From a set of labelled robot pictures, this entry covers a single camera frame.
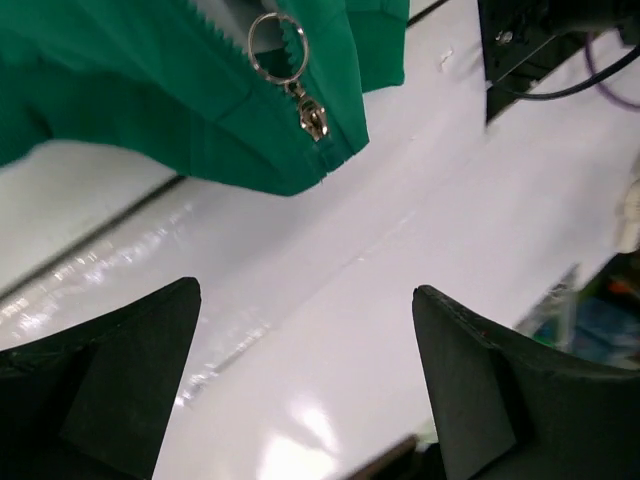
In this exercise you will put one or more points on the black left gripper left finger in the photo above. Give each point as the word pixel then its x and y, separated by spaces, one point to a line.
pixel 94 401

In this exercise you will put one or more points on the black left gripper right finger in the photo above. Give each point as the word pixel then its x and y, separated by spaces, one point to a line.
pixel 508 407

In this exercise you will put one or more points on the green zip-up jacket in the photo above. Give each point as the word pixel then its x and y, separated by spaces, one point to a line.
pixel 263 95

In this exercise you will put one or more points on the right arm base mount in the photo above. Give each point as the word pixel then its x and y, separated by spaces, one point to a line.
pixel 524 41

